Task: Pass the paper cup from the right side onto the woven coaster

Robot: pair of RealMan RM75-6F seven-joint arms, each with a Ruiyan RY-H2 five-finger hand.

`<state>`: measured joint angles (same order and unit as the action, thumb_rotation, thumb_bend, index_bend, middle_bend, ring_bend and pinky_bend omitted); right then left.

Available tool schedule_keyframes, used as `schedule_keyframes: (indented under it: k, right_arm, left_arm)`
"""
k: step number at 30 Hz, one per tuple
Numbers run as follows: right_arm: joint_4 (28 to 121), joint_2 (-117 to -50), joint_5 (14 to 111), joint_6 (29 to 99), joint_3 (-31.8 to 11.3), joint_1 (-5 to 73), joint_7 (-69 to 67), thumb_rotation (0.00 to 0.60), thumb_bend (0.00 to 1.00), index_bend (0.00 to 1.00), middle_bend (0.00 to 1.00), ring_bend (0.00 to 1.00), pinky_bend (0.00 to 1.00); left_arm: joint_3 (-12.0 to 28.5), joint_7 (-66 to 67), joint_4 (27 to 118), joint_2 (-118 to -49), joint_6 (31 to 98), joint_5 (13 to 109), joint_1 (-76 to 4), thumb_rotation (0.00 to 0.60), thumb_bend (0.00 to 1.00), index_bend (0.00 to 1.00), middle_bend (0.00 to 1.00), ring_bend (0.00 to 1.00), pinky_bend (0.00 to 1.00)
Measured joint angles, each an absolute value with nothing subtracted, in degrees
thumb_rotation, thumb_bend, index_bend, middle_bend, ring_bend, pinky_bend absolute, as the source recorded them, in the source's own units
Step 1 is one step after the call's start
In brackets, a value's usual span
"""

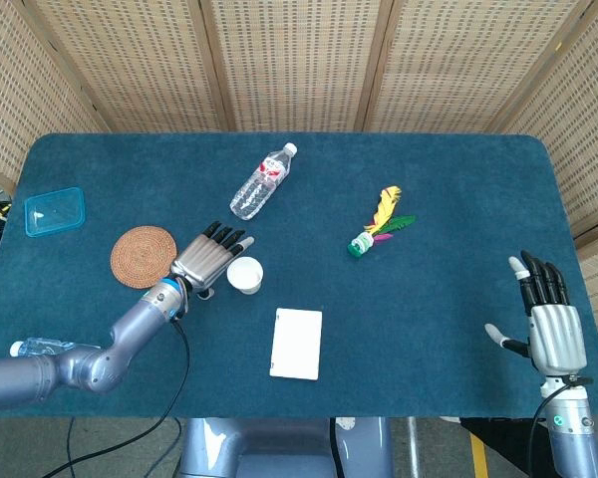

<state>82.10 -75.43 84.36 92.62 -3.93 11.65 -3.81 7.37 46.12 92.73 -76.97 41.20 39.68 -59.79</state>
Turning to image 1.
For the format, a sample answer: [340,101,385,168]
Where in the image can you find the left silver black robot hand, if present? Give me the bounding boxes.
[171,220,256,300]

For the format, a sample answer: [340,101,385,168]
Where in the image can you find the white paper cup green flowers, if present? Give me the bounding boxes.
[226,256,265,296]

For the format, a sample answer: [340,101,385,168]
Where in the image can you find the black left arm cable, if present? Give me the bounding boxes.
[42,318,191,478]

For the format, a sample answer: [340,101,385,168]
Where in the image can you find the small clear plastic bottle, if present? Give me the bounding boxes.
[8,337,101,359]

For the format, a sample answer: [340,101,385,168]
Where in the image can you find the blue velvet tablecloth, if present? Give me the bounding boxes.
[0,131,598,419]

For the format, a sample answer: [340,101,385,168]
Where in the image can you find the clear water bottle red label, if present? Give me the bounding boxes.
[229,141,299,222]

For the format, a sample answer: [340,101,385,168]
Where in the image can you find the grey metal table leg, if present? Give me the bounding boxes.
[406,416,423,478]

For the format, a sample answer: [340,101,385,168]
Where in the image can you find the white card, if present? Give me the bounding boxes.
[268,307,324,382]

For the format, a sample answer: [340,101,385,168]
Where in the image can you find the blue-grey robot torso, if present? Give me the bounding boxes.
[176,416,395,478]

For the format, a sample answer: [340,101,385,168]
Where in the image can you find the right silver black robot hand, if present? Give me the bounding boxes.
[483,249,592,385]

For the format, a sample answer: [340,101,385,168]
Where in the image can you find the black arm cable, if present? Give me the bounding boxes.
[42,318,191,478]
[527,380,579,478]

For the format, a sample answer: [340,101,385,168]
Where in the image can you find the blue transparent container lid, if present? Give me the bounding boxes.
[23,186,88,239]

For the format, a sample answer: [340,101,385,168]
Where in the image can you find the brown woven round coaster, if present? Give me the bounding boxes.
[110,225,178,289]

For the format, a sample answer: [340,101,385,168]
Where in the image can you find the feather shuttlecock green base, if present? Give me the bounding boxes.
[347,185,416,259]

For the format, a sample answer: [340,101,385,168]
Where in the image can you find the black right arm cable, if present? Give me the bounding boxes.
[527,380,579,478]

